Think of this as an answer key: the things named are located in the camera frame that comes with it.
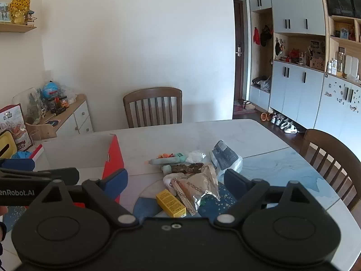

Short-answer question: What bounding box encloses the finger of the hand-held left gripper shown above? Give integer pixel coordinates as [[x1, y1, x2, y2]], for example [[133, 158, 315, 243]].
[[0, 167, 80, 186], [0, 158, 36, 171]]

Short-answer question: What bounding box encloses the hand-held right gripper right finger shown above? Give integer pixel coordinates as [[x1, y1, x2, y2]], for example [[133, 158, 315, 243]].
[[214, 169, 328, 228]]

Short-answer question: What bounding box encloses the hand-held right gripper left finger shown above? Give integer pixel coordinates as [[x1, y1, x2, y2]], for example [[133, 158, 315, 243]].
[[31, 169, 141, 229]]

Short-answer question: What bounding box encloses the red and white cardboard box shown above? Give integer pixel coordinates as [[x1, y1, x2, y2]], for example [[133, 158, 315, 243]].
[[30, 133, 129, 208]]

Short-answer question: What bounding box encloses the grey-blue plastic packet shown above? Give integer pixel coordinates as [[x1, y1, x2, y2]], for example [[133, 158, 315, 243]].
[[210, 140, 243, 177]]

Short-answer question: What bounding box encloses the silver foil snack bag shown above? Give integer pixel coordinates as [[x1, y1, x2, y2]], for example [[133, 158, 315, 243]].
[[171, 164, 221, 217]]

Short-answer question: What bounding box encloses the clear plastic wrapper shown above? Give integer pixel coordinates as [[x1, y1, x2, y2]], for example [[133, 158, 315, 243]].
[[186, 150, 207, 163]]

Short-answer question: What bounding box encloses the white plastic object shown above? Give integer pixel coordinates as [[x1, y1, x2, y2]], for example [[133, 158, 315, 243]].
[[163, 173, 177, 190]]

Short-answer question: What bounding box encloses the pale green tube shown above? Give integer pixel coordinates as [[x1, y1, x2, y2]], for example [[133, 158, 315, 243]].
[[149, 157, 187, 166]]

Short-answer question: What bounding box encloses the small yellow carton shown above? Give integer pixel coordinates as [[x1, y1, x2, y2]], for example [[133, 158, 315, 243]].
[[156, 189, 187, 218]]

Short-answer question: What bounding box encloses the blue cloth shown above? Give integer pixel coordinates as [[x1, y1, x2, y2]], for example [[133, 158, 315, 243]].
[[11, 151, 33, 160]]

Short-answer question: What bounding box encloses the yellow tissue box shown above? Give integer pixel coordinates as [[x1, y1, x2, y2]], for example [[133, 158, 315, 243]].
[[0, 131, 18, 159]]

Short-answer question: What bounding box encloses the red and white food bag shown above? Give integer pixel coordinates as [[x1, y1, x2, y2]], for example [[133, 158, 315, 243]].
[[0, 103, 34, 152]]

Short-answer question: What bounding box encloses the wooden desktop rack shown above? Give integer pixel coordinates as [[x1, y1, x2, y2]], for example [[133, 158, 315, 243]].
[[25, 122, 58, 140]]

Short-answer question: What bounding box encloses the clear plastic cover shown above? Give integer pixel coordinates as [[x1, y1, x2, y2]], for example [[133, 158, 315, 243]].
[[11, 87, 46, 125]]

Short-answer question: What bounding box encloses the white sideboard with wooden top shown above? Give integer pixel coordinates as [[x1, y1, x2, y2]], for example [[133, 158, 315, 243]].
[[25, 94, 94, 141]]

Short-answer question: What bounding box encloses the patterned door mat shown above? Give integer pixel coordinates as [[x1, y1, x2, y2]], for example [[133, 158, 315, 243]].
[[233, 100, 258, 116]]

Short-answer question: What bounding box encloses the blue globe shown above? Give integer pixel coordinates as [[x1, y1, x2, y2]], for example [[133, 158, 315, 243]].
[[42, 81, 59, 98]]

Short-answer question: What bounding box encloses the wooden slat-back chair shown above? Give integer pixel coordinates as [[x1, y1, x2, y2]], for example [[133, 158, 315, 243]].
[[123, 87, 183, 128], [299, 129, 361, 211]]

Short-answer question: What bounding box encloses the dark wooden door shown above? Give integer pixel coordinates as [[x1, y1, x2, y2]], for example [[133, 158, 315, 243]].
[[233, 0, 249, 108]]

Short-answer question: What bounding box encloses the black hanging bag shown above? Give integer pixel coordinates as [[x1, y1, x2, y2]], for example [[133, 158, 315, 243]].
[[260, 25, 273, 47]]

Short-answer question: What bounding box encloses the golden ornament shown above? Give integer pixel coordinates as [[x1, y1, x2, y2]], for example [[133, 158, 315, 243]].
[[9, 0, 31, 25]]

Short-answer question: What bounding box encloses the white and wood wall cabinet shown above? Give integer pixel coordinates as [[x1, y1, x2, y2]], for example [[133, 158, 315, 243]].
[[248, 0, 361, 136]]

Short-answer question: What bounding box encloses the wooden wall shelf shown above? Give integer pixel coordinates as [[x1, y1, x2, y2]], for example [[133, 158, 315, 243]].
[[0, 23, 37, 33]]

